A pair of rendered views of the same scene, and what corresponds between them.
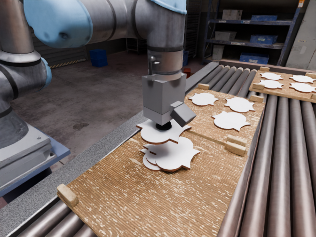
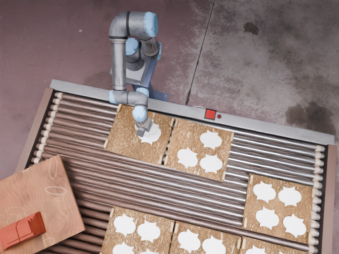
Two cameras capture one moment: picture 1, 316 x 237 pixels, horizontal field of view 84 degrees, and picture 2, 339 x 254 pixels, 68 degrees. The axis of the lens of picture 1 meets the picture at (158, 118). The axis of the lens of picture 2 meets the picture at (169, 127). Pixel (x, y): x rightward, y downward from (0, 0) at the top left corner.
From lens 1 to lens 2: 147 cm
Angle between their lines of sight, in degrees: 56
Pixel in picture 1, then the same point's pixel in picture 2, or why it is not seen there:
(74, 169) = not seen: hidden behind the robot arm
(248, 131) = (179, 167)
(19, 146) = (131, 74)
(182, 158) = (145, 138)
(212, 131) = (173, 149)
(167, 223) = (121, 140)
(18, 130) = (136, 67)
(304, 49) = not seen: outside the picture
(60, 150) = (145, 83)
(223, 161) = (152, 155)
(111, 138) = (155, 103)
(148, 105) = not seen: hidden behind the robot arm
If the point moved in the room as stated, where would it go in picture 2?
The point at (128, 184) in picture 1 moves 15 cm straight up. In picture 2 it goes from (130, 123) to (126, 117)
